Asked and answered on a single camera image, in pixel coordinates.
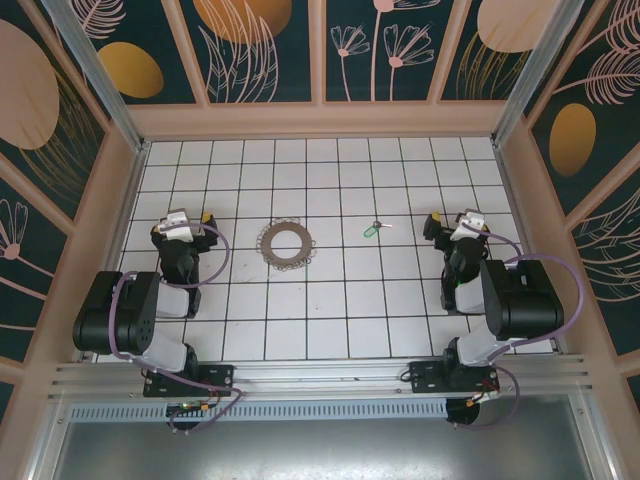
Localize grey metal sheet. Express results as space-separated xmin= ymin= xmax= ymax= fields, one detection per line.
xmin=27 ymin=392 xmax=619 ymax=480

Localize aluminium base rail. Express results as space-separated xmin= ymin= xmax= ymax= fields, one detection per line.
xmin=49 ymin=353 xmax=596 ymax=401

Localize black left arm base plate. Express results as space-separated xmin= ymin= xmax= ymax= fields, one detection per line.
xmin=143 ymin=363 xmax=236 ymax=399

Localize slotted grey cable duct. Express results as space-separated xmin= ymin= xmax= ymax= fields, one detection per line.
xmin=67 ymin=398 xmax=450 ymax=425

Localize aluminium corner post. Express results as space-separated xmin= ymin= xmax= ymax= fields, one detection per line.
xmin=491 ymin=0 xmax=586 ymax=147
xmin=41 ymin=0 xmax=151 ymax=154

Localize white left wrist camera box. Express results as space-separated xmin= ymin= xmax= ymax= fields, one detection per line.
xmin=158 ymin=209 xmax=201 ymax=240

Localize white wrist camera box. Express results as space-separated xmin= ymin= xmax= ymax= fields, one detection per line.
xmin=158 ymin=209 xmax=201 ymax=240
xmin=453 ymin=208 xmax=487 ymax=235

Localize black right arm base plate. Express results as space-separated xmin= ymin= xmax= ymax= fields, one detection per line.
xmin=408 ymin=359 xmax=501 ymax=397

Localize red black power wires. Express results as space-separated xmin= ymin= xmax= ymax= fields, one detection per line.
xmin=167 ymin=385 xmax=236 ymax=417
xmin=467 ymin=382 xmax=501 ymax=407

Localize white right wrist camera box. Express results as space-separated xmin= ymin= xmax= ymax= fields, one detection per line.
xmin=453 ymin=208 xmax=487 ymax=235

